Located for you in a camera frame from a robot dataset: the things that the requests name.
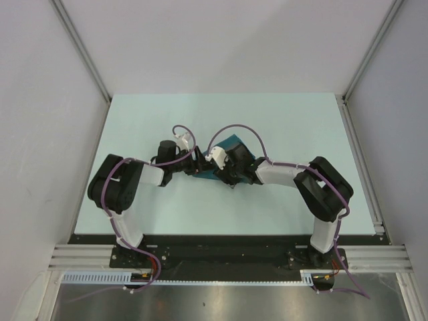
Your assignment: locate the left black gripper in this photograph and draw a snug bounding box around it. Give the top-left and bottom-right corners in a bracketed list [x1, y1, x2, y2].
[169, 146, 215, 176]

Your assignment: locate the teal satin napkin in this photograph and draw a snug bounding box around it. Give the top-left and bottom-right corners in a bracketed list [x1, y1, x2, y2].
[193, 134, 259, 184]

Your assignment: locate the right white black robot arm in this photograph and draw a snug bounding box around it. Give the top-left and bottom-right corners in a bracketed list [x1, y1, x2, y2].
[205, 142, 354, 268]

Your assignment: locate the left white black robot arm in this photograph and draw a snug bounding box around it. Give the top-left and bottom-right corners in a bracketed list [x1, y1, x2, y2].
[88, 140, 213, 268]

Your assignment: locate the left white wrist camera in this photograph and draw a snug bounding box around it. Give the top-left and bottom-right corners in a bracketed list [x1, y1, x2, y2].
[174, 132, 193, 152]

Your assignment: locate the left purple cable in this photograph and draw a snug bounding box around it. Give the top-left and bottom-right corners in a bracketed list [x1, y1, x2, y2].
[102, 125, 197, 251]

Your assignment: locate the purple cable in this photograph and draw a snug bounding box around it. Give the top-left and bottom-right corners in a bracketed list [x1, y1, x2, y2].
[206, 124, 370, 299]
[102, 125, 197, 251]

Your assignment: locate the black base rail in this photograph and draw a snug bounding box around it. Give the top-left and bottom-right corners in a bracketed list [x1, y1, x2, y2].
[68, 235, 389, 290]

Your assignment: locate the white slotted cable duct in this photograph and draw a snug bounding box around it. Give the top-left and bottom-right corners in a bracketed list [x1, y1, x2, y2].
[61, 271, 322, 287]

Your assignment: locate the aluminium extrusion rail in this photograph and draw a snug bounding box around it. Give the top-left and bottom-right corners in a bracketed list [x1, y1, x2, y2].
[339, 95, 428, 321]

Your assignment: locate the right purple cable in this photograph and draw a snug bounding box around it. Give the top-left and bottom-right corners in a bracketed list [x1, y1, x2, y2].
[206, 124, 370, 299]

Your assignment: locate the left aluminium frame post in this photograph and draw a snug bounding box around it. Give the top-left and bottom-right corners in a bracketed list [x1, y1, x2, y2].
[49, 0, 112, 106]

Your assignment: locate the aluminium frame post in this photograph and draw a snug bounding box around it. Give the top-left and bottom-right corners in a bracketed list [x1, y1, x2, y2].
[49, 0, 112, 106]
[342, 0, 406, 103]

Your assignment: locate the right aluminium frame post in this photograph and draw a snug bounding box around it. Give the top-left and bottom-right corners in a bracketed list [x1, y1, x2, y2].
[342, 0, 406, 103]

